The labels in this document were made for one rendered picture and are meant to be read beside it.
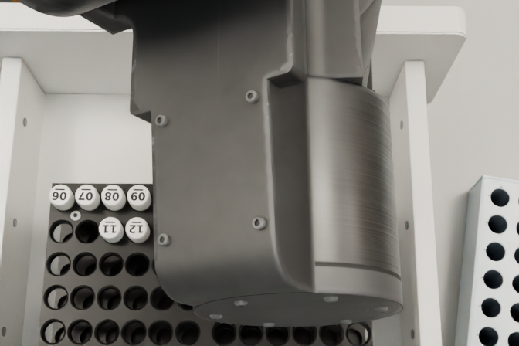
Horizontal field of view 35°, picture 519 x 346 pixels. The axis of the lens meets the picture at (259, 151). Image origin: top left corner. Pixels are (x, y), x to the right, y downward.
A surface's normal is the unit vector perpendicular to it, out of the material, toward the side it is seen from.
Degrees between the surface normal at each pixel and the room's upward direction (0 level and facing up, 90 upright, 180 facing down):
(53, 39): 90
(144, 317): 0
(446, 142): 0
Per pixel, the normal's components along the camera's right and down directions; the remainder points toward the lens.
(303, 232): 0.84, -0.19
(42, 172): 0.00, -0.32
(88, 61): 0.00, 0.95
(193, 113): -0.53, -0.21
